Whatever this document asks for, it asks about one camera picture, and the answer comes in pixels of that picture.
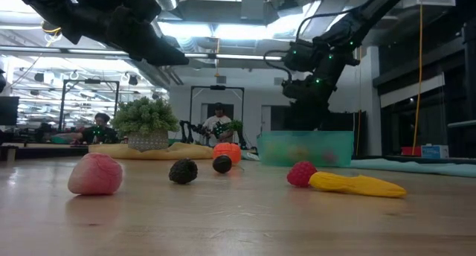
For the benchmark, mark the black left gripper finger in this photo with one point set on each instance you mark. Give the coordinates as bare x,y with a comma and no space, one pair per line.
148,47

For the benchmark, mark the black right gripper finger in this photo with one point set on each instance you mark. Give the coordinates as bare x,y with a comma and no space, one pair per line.
310,122

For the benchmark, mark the yellow toy lemon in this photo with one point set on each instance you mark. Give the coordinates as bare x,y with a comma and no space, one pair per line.
297,152

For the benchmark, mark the small leafy toy strawberry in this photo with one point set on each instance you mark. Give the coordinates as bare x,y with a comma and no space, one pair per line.
329,157

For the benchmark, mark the red toy raspberry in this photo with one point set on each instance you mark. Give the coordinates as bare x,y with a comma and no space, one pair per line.
301,174

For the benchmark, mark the yellow toy corn cob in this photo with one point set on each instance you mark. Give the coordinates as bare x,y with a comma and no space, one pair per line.
357,185

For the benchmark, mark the orange toy fruit with seam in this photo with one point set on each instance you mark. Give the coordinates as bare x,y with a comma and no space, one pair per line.
232,150

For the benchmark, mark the pink toy peach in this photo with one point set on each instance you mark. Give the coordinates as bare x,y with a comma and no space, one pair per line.
94,174

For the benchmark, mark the black background robot arm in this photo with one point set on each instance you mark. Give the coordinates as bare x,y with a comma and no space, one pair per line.
189,131

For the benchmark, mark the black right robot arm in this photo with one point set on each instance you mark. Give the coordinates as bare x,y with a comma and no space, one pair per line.
375,6

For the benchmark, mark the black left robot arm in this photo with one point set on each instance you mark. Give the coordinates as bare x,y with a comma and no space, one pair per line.
33,3

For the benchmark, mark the teal translucent tupperware container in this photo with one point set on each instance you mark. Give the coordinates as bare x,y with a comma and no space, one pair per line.
342,144

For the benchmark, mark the artificial green potted plant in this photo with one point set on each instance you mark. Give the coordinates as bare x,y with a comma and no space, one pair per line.
145,118

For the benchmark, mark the small green background plant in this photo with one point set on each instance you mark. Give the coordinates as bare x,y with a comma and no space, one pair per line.
236,125

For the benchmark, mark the person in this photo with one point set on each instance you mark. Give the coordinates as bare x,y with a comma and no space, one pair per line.
217,124
98,131

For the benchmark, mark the red plastic bin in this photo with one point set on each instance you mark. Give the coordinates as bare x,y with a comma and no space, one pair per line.
411,151

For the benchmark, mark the mustard yellow cloth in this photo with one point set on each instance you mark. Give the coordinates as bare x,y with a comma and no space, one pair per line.
186,152

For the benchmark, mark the black toy blackberry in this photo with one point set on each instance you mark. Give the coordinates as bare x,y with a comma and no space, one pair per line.
183,171

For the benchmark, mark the blue and white box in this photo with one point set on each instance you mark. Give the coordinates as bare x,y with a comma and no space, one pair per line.
435,152

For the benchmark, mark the dark monitor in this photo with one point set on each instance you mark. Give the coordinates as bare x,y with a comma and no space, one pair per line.
9,111

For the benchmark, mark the black rig frame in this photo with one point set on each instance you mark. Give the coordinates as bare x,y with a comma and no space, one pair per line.
91,81
217,87

